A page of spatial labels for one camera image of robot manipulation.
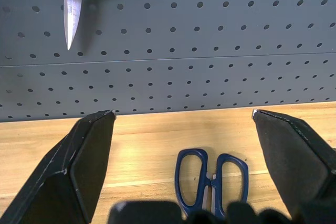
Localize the blue-handled scissors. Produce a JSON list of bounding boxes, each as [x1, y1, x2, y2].
[[174, 148, 249, 218]]

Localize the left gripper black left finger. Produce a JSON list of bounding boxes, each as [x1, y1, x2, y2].
[[0, 109, 118, 224]]

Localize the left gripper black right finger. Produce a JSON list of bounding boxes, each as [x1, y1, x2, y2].
[[251, 108, 336, 224]]

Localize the grey pegboard panel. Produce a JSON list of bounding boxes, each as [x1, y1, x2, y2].
[[0, 0, 336, 123]]

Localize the red-handled scissors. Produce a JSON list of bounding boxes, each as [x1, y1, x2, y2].
[[64, 0, 92, 51]]

